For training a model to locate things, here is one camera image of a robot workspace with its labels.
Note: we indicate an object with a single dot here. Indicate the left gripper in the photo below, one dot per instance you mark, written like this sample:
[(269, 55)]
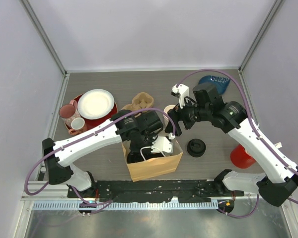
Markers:
[(152, 139)]

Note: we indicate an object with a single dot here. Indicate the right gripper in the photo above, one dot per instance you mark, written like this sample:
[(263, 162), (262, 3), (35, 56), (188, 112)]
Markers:
[(180, 114)]

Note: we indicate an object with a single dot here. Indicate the brown paper takeout bag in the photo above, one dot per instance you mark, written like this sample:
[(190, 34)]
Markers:
[(156, 166)]

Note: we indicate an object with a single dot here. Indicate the stack of black cup lids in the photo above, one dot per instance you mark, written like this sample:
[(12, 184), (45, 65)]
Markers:
[(196, 148)]

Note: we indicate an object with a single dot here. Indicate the dark red round tray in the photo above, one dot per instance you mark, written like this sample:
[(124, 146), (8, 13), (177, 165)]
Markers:
[(92, 123)]

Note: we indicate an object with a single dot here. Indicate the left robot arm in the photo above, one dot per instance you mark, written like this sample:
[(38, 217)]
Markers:
[(139, 127)]

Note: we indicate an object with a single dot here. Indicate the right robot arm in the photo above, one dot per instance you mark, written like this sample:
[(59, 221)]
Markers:
[(280, 177)]

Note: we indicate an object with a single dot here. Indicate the brown cardboard cup carrier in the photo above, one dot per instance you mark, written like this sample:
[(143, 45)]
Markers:
[(141, 101)]

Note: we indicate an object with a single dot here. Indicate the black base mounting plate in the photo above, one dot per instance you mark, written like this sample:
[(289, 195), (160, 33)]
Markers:
[(157, 191)]

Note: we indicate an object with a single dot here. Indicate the white paper plate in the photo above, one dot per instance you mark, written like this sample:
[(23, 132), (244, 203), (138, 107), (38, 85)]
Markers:
[(95, 104)]

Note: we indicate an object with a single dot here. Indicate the blue ceramic dish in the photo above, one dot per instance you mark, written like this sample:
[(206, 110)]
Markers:
[(221, 83)]

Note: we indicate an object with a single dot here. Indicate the white and pink ceramic mug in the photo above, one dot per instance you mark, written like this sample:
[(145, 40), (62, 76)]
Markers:
[(78, 126)]

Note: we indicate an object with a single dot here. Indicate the pink glass mug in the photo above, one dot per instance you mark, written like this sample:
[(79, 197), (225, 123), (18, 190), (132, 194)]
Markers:
[(69, 112)]

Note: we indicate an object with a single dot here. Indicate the red cup of straws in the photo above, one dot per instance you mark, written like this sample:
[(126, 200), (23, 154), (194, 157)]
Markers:
[(240, 157)]

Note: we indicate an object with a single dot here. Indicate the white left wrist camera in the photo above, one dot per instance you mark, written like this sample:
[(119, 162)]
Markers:
[(163, 144)]

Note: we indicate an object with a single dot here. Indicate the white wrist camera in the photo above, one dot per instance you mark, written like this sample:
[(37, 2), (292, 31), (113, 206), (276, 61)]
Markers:
[(163, 144), (180, 91)]

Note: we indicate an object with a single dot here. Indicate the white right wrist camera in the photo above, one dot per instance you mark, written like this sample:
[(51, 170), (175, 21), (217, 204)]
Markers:
[(180, 91)]

